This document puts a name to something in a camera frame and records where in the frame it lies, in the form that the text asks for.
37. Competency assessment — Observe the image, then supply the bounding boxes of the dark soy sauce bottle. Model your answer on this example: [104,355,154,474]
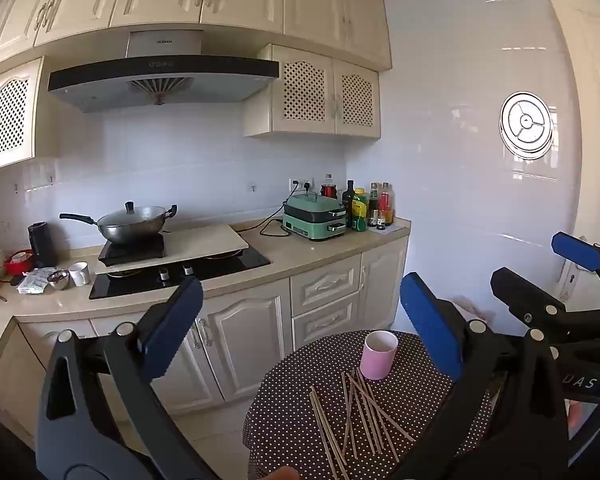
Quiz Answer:
[367,182,379,228]

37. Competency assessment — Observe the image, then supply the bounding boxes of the polka dot round tablecloth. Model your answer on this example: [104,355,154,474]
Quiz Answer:
[242,328,494,480]

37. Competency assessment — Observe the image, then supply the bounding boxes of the black induction cooker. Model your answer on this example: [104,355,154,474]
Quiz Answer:
[98,233,164,266]

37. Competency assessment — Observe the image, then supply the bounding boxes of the red label sauce bottle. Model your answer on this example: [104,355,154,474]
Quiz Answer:
[378,182,394,226]

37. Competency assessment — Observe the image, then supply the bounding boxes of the cream upper cabinets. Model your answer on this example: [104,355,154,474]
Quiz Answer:
[0,0,391,168]

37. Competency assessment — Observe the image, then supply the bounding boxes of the dark olive oil bottle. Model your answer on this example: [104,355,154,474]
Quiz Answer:
[341,180,355,229]

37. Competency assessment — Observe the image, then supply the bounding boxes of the green electric grill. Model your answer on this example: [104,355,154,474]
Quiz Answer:
[282,193,347,242]

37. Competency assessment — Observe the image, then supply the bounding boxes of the black range hood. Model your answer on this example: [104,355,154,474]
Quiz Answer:
[48,29,279,113]

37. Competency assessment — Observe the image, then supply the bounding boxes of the black kettle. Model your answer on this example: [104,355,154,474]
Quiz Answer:
[28,222,58,268]

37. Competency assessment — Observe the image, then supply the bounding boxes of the cream cabinets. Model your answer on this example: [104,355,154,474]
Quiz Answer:
[0,0,391,168]
[0,226,411,443]

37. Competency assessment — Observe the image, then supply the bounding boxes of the small steel bowl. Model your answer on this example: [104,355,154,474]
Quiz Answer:
[47,270,71,290]

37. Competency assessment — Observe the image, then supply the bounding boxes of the pink cup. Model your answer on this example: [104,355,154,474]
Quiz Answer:
[360,330,399,380]

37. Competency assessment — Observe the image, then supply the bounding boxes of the green yellow oil bottle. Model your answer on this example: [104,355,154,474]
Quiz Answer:
[351,188,368,232]

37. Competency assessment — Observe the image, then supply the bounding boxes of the cream lower cabinets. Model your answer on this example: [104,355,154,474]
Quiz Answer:
[0,226,411,443]

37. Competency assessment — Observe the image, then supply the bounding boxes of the steel wok with lid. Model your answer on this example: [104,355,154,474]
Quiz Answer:
[59,202,178,244]

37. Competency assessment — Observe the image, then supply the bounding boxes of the black gas stove top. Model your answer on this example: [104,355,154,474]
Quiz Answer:
[88,246,271,300]

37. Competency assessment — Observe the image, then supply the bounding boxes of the white mug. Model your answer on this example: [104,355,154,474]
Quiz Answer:
[68,261,91,287]

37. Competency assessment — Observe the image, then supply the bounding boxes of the round white wall vent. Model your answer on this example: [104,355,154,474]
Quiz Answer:
[498,92,553,160]

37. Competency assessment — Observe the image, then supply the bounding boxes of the red container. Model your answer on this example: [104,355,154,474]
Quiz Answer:
[4,249,35,276]

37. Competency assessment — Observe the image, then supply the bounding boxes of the beige cutting board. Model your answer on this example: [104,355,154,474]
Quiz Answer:
[94,224,249,274]

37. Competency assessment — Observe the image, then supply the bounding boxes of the white door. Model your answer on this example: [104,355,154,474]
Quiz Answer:
[536,0,600,311]

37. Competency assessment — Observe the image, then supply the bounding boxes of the black power cable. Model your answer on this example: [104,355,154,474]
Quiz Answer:
[234,182,301,239]

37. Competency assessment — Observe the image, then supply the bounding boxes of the white plastic packet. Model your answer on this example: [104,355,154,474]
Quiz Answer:
[17,266,57,295]

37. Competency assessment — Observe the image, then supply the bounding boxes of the wooden chopstick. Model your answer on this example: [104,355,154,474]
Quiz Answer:
[309,385,349,479]
[348,370,379,456]
[311,388,349,479]
[340,371,351,455]
[356,370,415,442]
[363,382,399,463]

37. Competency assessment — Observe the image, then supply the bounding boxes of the wall power socket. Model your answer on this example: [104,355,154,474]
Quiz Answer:
[288,178,314,193]

